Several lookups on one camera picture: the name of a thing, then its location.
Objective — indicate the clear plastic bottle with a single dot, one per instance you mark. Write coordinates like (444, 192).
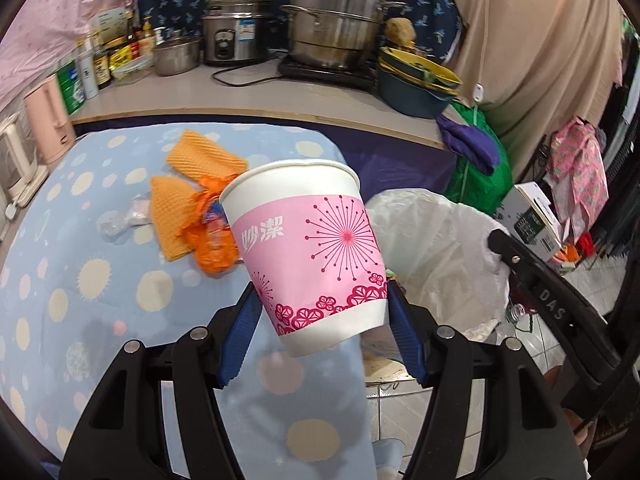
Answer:
(520, 315)

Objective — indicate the dark sauce bottle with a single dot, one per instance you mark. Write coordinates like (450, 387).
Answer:
(101, 70)

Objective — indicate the yellow rimmed bowl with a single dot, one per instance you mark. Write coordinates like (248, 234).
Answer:
(445, 86)
(425, 62)

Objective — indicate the white carton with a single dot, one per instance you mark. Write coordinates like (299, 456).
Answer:
(107, 22)

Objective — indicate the black induction cooker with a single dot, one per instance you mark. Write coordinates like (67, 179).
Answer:
(330, 76)

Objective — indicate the pink pineapple print garment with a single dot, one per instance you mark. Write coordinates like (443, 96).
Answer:
(580, 170)

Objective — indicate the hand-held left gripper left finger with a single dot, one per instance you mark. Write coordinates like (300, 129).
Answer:
(237, 340)

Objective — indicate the white trash bin with liner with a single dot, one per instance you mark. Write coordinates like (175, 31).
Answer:
(430, 260)

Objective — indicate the pink dotted sheet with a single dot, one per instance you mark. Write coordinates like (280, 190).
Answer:
(45, 20)

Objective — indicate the green plastic bag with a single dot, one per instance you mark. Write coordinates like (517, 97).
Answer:
(487, 180)

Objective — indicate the orange snack wrapper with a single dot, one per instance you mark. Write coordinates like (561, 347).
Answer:
(215, 240)

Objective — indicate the dark purple table cloth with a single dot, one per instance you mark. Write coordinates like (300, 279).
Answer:
(400, 160)

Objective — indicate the clear plastic bag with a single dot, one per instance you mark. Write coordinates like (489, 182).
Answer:
(122, 217)

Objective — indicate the white milk gift box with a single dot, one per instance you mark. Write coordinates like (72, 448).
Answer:
(530, 220)

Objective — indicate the amber oil bottle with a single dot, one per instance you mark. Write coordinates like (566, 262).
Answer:
(146, 37)

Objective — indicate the green canister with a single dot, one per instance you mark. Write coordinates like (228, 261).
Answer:
(70, 87)

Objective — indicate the brown loofah sponge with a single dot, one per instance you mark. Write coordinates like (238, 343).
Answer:
(400, 32)

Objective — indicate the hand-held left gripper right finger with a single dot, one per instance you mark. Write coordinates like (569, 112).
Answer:
(407, 340)

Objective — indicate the steel steamer pot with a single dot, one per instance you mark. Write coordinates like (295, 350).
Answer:
(340, 15)

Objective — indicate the wooden board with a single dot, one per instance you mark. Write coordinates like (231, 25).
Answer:
(385, 365)

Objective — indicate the steel rice cooker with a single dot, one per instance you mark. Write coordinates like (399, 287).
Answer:
(237, 30)

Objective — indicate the clear food container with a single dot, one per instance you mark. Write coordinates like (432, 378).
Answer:
(131, 67)

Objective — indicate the white power plug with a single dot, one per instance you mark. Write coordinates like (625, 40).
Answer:
(11, 212)

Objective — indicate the blue spotted blanket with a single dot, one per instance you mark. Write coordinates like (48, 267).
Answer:
(125, 310)

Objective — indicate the pink electric kettle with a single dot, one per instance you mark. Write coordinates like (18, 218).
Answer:
(47, 120)

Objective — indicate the triangular orange foam net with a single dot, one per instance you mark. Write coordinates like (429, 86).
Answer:
(172, 220)

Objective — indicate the white electric kettle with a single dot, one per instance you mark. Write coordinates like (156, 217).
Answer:
(17, 160)

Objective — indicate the white bottle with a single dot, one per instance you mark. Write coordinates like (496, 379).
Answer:
(89, 72)

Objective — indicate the pink patterned paper cup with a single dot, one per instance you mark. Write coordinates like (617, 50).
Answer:
(310, 260)

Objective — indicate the yellow label jar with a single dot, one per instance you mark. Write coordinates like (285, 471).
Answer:
(120, 52)

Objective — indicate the long orange foam net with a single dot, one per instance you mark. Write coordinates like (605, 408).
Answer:
(205, 155)

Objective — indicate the dark blue bowl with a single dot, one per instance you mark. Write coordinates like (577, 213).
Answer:
(415, 102)

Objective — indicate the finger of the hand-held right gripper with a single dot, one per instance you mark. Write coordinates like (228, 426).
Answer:
(560, 310)

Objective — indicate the small steel pot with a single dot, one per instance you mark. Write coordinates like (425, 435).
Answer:
(175, 55)

